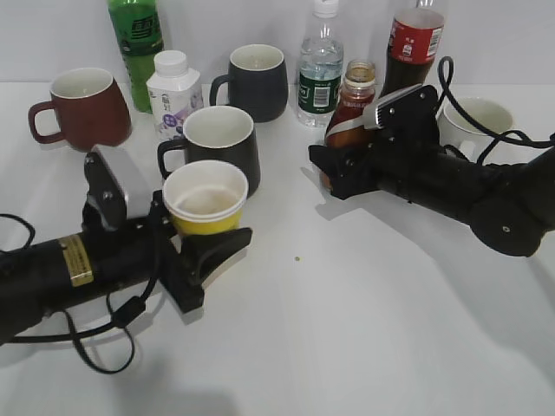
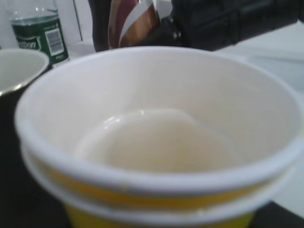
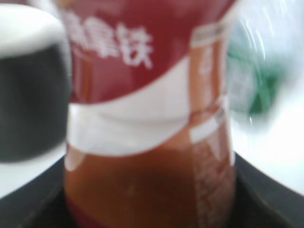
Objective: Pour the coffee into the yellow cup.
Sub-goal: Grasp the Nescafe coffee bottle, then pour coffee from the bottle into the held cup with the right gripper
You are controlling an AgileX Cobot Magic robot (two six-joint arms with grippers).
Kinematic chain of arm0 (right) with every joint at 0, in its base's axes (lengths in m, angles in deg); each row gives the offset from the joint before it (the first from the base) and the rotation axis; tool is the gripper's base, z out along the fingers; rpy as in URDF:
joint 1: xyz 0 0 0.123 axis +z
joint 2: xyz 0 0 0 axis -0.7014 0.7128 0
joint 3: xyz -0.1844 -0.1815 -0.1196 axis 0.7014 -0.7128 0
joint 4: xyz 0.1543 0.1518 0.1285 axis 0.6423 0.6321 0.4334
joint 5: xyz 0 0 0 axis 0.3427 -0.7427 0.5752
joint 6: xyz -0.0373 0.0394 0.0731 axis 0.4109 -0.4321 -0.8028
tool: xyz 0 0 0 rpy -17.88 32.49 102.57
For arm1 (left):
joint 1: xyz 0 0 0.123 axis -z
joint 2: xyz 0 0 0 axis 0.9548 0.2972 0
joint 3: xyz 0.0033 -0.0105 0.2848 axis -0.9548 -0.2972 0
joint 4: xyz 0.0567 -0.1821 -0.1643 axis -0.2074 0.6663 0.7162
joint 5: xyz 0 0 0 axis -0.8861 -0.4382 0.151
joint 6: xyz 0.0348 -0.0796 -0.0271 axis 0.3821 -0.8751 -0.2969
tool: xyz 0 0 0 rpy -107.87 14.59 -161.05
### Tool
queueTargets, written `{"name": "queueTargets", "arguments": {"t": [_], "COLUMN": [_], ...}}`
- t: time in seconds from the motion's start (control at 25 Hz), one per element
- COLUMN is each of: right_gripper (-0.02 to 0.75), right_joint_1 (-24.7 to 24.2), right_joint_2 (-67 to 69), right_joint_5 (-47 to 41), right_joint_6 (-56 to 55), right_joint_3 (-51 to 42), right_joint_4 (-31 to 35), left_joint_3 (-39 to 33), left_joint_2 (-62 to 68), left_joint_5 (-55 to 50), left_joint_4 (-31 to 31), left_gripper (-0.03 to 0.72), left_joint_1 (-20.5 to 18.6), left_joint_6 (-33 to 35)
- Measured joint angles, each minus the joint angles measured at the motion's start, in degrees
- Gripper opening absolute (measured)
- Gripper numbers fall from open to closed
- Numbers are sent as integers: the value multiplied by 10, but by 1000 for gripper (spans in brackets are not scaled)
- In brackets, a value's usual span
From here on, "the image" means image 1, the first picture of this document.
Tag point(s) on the dark red ceramic mug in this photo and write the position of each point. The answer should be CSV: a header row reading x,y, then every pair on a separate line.
x,y
89,108

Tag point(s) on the green tea bottle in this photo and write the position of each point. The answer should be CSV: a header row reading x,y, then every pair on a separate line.
x,y
138,33

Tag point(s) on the white ceramic mug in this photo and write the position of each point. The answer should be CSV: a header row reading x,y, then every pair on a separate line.
x,y
456,131

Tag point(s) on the dark grey rear mug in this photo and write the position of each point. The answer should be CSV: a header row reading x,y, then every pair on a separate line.
x,y
256,82

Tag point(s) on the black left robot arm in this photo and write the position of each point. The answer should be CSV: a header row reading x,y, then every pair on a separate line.
x,y
45,278

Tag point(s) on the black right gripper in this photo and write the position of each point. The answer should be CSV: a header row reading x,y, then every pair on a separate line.
x,y
403,162

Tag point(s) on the cola bottle red label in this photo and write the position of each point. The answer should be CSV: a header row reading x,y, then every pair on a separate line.
x,y
414,39

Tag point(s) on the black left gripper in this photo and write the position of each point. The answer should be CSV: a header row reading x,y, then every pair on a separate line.
x,y
154,258

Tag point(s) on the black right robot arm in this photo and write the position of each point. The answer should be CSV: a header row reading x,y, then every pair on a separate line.
x,y
509,208

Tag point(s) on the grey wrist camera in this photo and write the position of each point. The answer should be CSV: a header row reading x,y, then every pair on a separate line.
x,y
401,109
117,189

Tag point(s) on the clear water bottle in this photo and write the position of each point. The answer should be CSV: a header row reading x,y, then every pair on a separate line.
x,y
320,65

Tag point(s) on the brown coffee drink bottle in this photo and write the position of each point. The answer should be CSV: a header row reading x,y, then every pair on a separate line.
x,y
356,92

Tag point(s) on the yellow paper cup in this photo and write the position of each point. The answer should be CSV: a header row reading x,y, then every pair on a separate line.
x,y
205,197

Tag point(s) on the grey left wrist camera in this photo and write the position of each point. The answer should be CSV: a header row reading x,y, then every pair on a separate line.
x,y
117,189

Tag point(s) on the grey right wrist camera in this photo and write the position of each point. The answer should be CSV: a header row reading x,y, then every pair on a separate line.
x,y
401,109

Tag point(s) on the black front mug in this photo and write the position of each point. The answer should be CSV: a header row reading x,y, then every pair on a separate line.
x,y
222,133

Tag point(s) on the white milk carton bottle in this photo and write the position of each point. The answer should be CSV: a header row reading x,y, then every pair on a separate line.
x,y
175,93

